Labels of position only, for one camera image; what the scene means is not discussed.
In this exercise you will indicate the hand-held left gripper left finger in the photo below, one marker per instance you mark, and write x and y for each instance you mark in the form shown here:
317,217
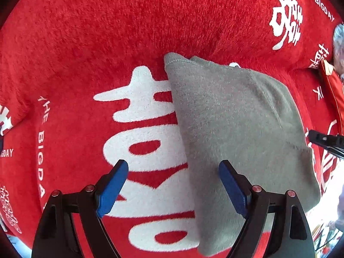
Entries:
111,190

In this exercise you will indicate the grey cloth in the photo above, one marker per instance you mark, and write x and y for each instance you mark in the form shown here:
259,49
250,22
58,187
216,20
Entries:
340,45

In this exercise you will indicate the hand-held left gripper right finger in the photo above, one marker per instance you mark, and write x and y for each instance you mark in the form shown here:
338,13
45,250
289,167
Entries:
233,190

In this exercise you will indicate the grey knit sweater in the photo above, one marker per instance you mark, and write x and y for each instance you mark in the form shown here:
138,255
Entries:
228,113

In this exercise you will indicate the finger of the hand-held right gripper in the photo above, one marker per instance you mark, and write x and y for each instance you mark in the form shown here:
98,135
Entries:
323,139

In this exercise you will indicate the red printed blanket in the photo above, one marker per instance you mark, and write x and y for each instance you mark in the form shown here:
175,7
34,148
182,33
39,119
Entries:
80,45

